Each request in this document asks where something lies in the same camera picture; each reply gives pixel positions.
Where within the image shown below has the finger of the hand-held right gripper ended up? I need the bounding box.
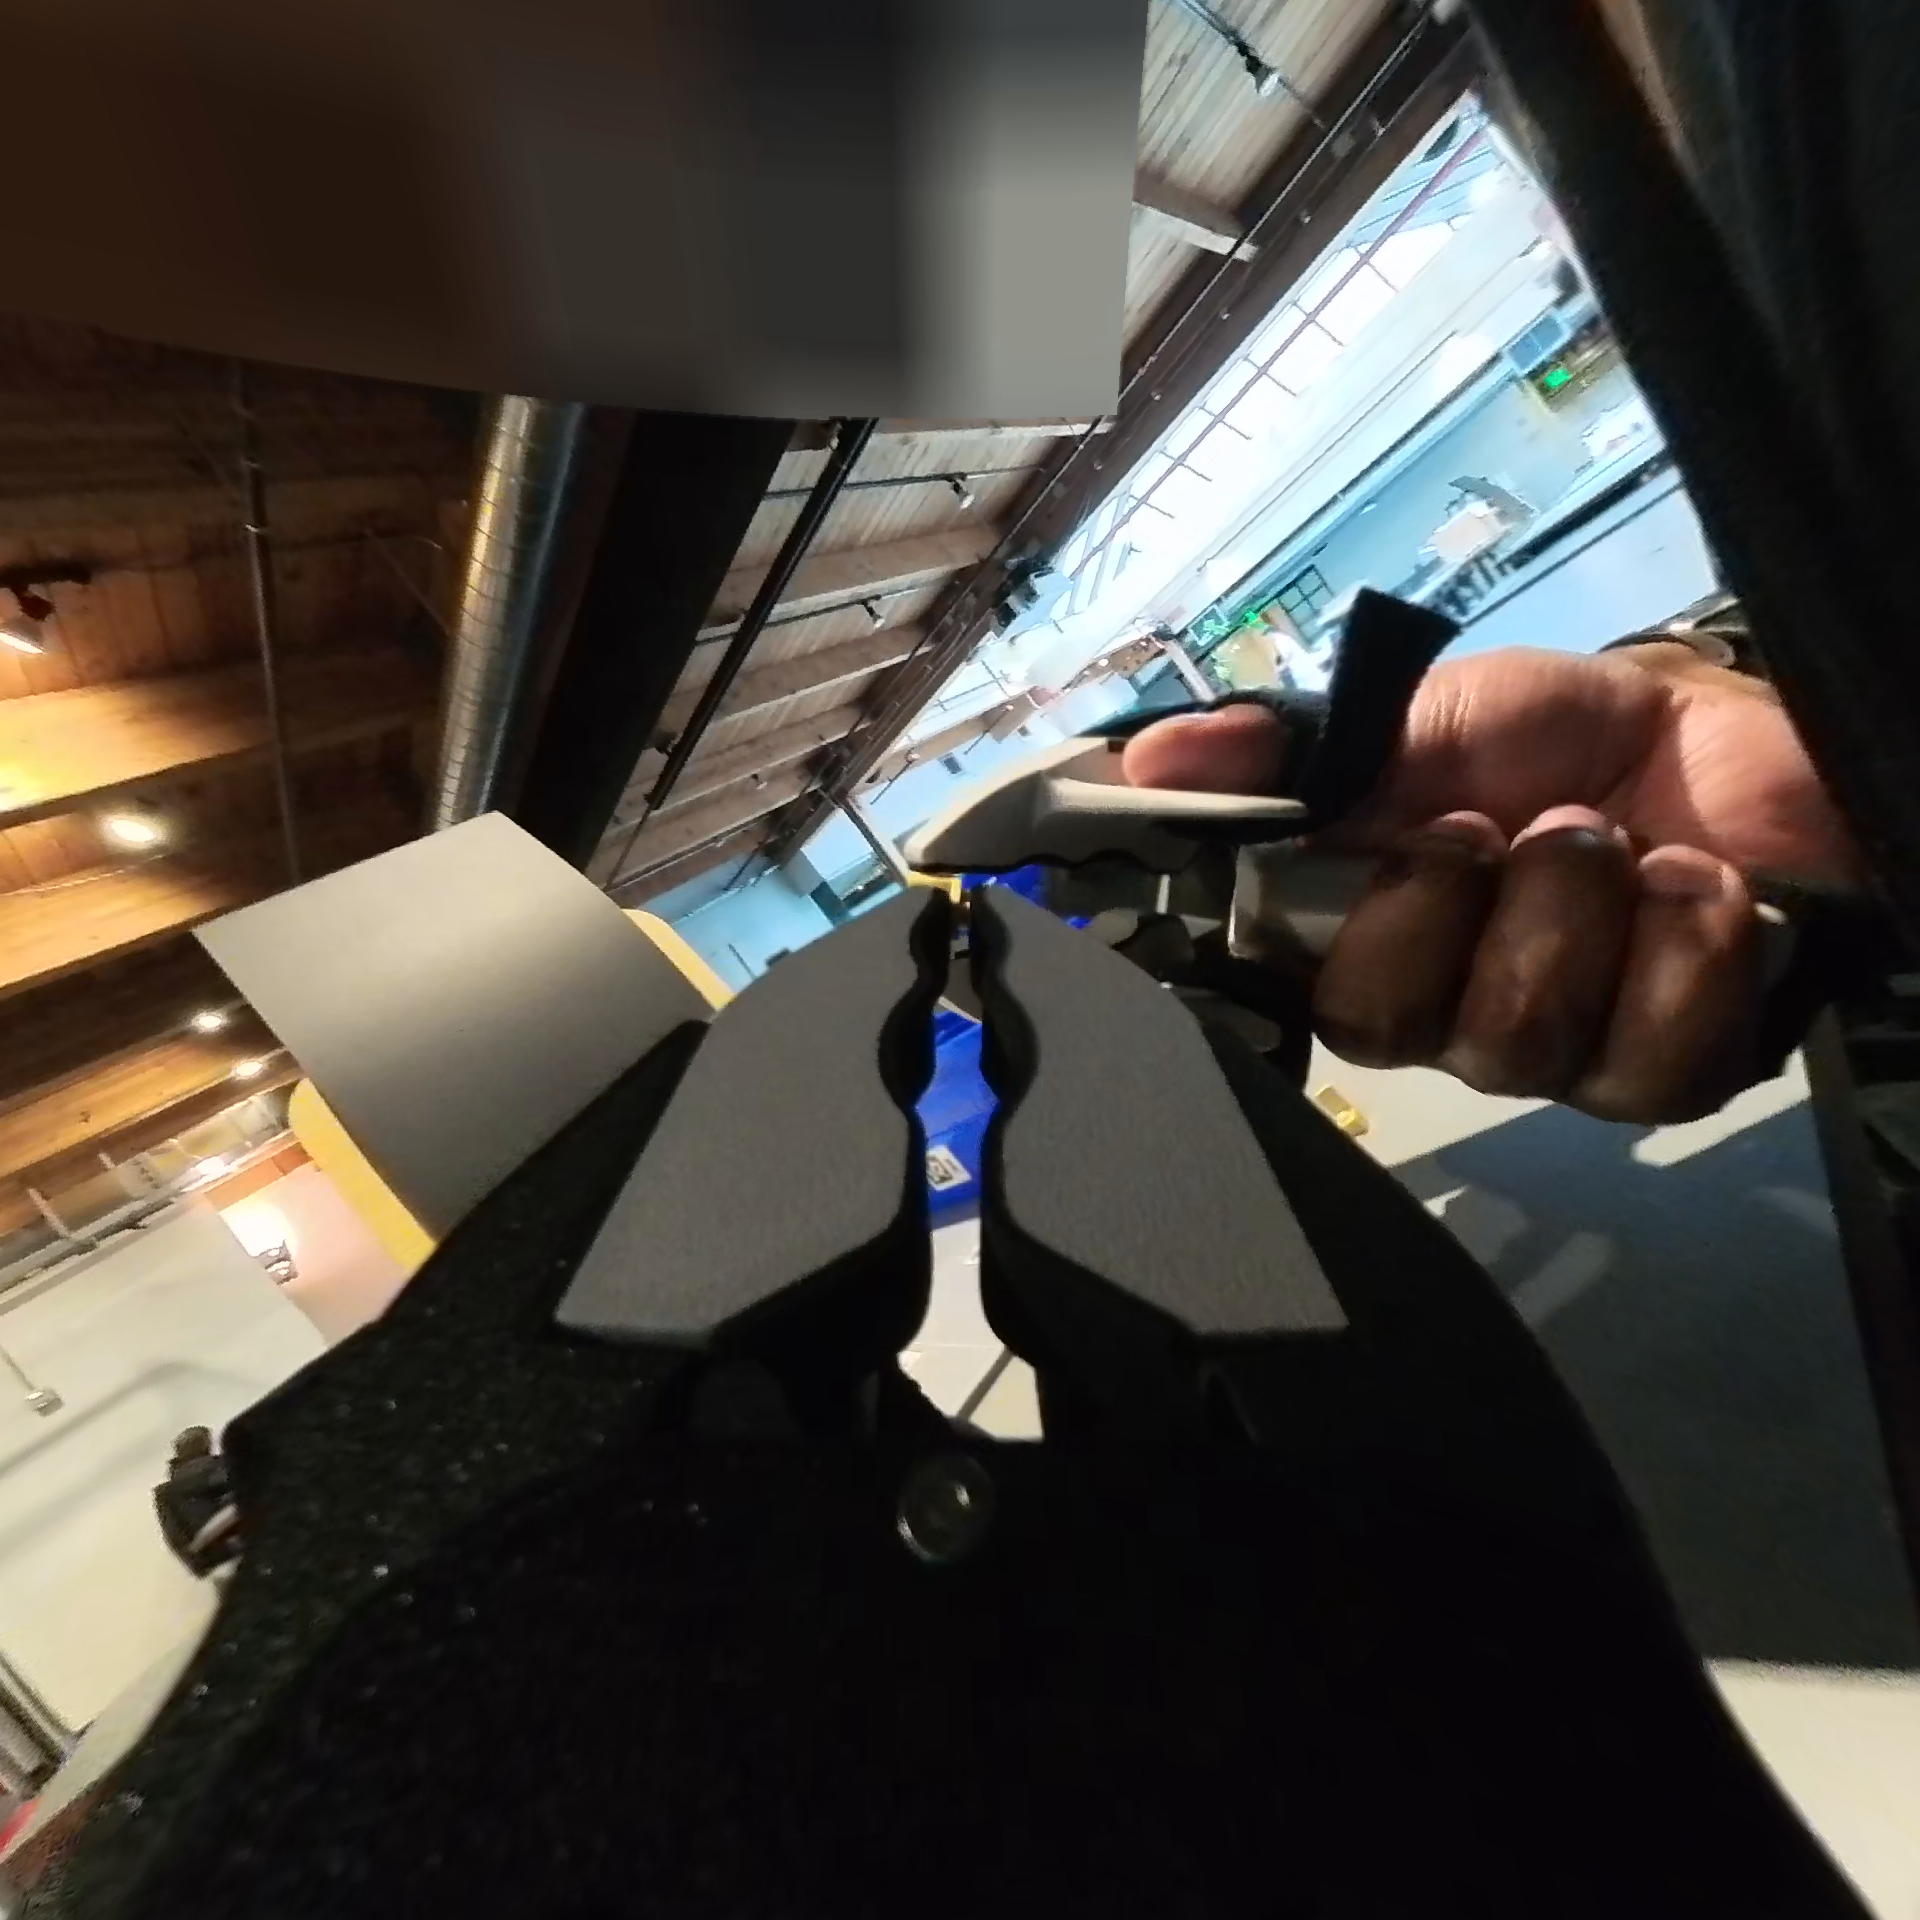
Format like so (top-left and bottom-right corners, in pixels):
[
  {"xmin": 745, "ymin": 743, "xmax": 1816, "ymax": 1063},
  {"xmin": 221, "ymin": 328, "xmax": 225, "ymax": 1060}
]
[
  {"xmin": 908, "ymin": 736, "xmax": 1320, "ymax": 878},
  {"xmin": 1034, "ymin": 862, "xmax": 1248, "ymax": 976}
]

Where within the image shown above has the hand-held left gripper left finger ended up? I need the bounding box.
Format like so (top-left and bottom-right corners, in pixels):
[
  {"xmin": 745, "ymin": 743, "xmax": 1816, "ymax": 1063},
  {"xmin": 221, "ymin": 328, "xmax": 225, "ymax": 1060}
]
[{"xmin": 556, "ymin": 888, "xmax": 952, "ymax": 1357}]

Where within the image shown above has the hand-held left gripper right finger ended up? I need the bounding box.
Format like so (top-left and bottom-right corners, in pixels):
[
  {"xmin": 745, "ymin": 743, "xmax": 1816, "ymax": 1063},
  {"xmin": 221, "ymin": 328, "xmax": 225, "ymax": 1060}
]
[{"xmin": 969, "ymin": 888, "xmax": 1353, "ymax": 1357}]

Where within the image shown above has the grey desk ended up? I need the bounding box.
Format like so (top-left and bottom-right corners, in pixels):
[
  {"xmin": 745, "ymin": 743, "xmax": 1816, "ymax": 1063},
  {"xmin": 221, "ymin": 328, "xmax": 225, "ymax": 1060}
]
[{"xmin": 901, "ymin": 1052, "xmax": 1920, "ymax": 1683}]

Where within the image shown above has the person's right hand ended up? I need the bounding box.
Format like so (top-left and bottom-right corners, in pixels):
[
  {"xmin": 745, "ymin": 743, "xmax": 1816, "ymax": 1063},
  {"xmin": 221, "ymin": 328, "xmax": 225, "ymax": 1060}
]
[{"xmin": 1118, "ymin": 639, "xmax": 1877, "ymax": 1127}]

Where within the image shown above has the blue plastic bin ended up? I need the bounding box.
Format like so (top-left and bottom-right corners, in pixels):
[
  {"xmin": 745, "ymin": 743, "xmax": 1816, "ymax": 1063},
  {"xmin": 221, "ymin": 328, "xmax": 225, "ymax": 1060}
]
[{"xmin": 916, "ymin": 870, "xmax": 1096, "ymax": 1215}]

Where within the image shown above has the black panel wooden rim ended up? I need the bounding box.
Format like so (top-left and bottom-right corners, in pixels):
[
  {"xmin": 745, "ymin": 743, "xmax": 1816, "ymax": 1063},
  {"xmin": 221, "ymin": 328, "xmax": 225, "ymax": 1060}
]
[{"xmin": 197, "ymin": 812, "xmax": 735, "ymax": 1277}]

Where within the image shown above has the long thin metal duct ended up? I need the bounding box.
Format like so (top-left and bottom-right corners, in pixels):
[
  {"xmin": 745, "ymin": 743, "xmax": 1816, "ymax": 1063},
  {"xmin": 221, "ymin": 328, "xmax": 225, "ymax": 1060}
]
[{"xmin": 436, "ymin": 391, "xmax": 601, "ymax": 827}]

